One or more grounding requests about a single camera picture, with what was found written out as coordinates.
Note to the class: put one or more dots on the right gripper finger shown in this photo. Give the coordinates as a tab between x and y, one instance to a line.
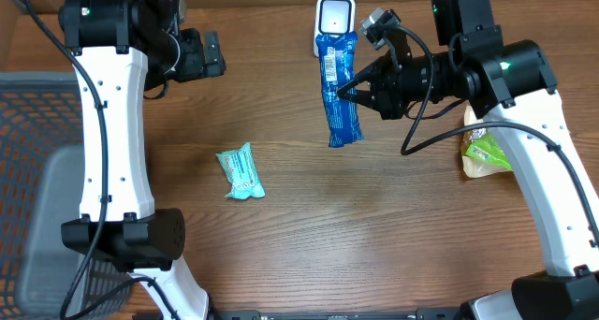
372	100
371	73

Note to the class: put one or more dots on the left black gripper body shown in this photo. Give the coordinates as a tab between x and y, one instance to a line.
192	56

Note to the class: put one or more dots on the green snack packet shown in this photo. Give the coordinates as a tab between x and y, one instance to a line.
489	151

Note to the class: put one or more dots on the grey plastic shopping basket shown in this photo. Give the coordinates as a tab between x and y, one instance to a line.
41	186

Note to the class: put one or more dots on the white barcode scanner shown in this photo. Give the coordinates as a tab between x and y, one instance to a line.
333	17

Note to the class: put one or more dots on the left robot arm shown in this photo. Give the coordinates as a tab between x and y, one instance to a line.
121	49

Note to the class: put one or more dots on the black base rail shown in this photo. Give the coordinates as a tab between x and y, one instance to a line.
419	314

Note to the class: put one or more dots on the beige cookie snack bag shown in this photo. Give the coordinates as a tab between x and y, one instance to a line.
472	165

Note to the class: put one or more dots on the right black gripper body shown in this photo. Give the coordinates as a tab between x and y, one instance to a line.
394	86

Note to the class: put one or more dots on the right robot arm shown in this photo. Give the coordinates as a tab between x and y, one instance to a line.
514	95

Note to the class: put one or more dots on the teal snack packet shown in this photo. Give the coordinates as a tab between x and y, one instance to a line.
241	172

